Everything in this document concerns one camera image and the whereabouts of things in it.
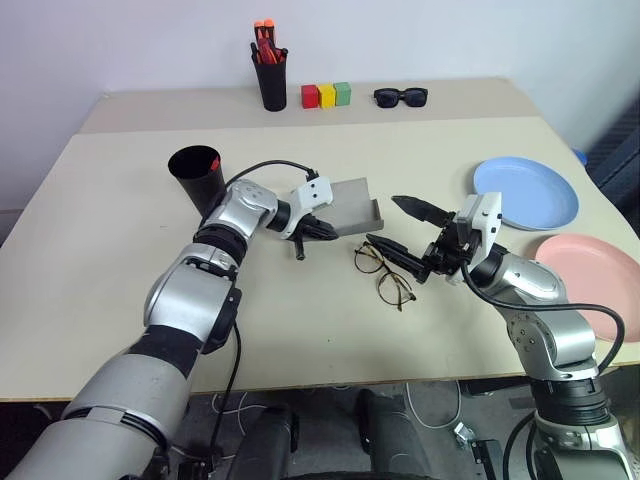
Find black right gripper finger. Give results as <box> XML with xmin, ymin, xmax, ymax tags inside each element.
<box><xmin>365</xmin><ymin>232</ymin><xmax>432</xmax><ymax>285</ymax></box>
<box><xmin>391</xmin><ymin>195</ymin><xmax>454</xmax><ymax>229</ymax></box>

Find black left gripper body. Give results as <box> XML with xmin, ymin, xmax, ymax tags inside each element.
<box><xmin>293</xmin><ymin>213</ymin><xmax>324</xmax><ymax>243</ymax></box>

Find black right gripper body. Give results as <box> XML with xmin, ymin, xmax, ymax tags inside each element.
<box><xmin>421</xmin><ymin>212</ymin><xmax>482</xmax><ymax>277</ymax></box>

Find grey glasses case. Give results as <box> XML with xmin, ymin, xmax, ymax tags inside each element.
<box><xmin>325</xmin><ymin>177</ymin><xmax>385</xmax><ymax>236</ymax></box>

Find wide black cup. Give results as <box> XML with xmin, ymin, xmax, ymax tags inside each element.
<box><xmin>167</xmin><ymin>144</ymin><xmax>228</xmax><ymax>217</ymax></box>

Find tall black pen cup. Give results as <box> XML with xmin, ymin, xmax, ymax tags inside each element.
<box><xmin>251</xmin><ymin>55</ymin><xmax>289</xmax><ymax>113</ymax></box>

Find tortoiseshell eyeglasses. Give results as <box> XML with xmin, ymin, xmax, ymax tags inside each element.
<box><xmin>354</xmin><ymin>241</ymin><xmax>418</xmax><ymax>312</ymax></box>

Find blue plate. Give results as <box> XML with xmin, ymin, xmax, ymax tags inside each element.
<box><xmin>471</xmin><ymin>156</ymin><xmax>580</xmax><ymax>233</ymax></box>

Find black sunglasses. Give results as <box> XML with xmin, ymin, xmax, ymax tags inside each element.
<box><xmin>373</xmin><ymin>86</ymin><xmax>429</xmax><ymax>110</ymax></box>

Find pink plate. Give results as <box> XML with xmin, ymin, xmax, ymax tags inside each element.
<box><xmin>534</xmin><ymin>234</ymin><xmax>640</xmax><ymax>344</ymax></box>

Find dark rounded shape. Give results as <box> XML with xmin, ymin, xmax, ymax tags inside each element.
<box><xmin>355</xmin><ymin>387</ymin><xmax>435</xmax><ymax>480</ymax></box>
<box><xmin>230</xmin><ymin>403</ymin><xmax>302</xmax><ymax>480</ymax></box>

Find white plug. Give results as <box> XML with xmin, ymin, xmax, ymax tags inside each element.
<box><xmin>451</xmin><ymin>421</ymin><xmax>475</xmax><ymax>447</ymax></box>

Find dark ribbed object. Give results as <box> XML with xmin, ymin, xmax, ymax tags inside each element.
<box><xmin>583</xmin><ymin>92</ymin><xmax>640</xmax><ymax>214</ymax></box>

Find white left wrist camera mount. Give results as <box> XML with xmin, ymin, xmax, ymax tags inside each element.
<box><xmin>283</xmin><ymin>175</ymin><xmax>334</xmax><ymax>242</ymax></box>

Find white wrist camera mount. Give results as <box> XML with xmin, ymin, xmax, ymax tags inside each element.
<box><xmin>283</xmin><ymin>175</ymin><xmax>334</xmax><ymax>242</ymax></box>
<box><xmin>446</xmin><ymin>191</ymin><xmax>503</xmax><ymax>287</ymax></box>

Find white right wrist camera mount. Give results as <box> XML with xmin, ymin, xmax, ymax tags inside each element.
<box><xmin>446</xmin><ymin>191</ymin><xmax>503</xmax><ymax>287</ymax></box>

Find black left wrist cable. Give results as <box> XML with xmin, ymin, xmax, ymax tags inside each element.
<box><xmin>222</xmin><ymin>159</ymin><xmax>320</xmax><ymax>194</ymax></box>

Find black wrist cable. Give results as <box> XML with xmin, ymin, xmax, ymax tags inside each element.
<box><xmin>460</xmin><ymin>260</ymin><xmax>627</xmax><ymax>374</ymax></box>
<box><xmin>222</xmin><ymin>159</ymin><xmax>320</xmax><ymax>194</ymax></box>

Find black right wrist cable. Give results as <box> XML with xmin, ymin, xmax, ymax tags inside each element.
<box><xmin>460</xmin><ymin>260</ymin><xmax>627</xmax><ymax>374</ymax></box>

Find white floor cable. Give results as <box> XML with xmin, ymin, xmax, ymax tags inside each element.
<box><xmin>404</xmin><ymin>380</ymin><xmax>464</xmax><ymax>432</ymax></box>
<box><xmin>210</xmin><ymin>390</ymin><xmax>251</xmax><ymax>417</ymax></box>

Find black left elbow cable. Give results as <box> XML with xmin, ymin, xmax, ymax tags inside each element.
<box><xmin>208</xmin><ymin>319</ymin><xmax>245</xmax><ymax>469</ymax></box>

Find black right shoulder cable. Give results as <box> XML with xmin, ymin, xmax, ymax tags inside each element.
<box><xmin>502</xmin><ymin>408</ymin><xmax>539</xmax><ymax>480</ymax></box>

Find black floor bracket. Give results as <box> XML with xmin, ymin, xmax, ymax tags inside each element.
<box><xmin>469</xmin><ymin>438</ymin><xmax>504</xmax><ymax>480</ymax></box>

